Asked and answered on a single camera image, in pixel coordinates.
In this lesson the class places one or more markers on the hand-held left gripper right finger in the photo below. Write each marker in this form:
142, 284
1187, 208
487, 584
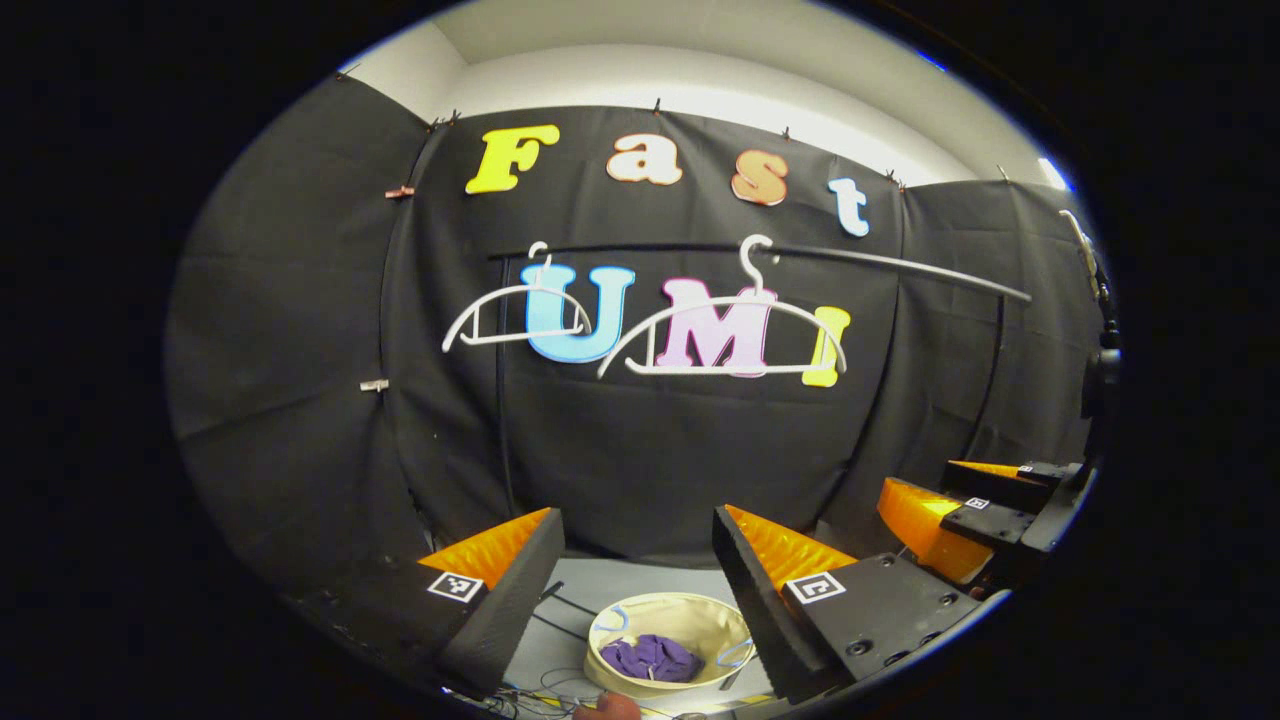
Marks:
762, 600

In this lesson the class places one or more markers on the beige laundry hamper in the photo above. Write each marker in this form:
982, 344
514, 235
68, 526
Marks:
690, 620

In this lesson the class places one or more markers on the black backdrop cloth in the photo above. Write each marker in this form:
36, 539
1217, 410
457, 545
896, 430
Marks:
300, 350

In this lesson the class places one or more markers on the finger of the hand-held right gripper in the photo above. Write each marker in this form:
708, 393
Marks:
1010, 485
1000, 522

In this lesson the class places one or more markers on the small ceiling light panel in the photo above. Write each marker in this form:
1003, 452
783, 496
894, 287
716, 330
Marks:
1053, 173

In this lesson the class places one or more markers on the black clothes rack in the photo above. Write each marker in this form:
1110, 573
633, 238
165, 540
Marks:
900, 263

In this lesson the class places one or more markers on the white clothes hanger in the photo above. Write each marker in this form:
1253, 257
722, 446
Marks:
500, 292
757, 280

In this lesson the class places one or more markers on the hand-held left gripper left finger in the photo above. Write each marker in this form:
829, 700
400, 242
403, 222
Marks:
520, 590

